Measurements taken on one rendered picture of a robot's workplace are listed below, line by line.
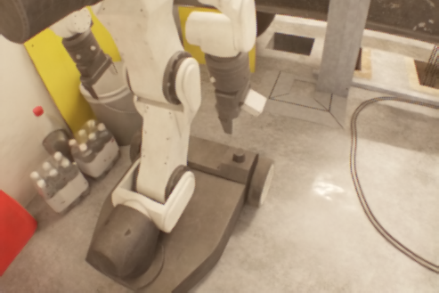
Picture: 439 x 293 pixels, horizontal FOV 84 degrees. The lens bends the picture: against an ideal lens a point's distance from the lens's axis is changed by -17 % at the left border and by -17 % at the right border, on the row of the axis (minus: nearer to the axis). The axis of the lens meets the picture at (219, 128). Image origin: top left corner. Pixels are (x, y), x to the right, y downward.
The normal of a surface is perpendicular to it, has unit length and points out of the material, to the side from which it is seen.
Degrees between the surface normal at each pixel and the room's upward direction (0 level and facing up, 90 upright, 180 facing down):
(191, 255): 0
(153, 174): 46
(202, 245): 0
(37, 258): 0
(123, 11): 35
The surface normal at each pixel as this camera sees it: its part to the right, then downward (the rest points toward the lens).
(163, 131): -0.37, 0.22
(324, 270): -0.07, -0.72
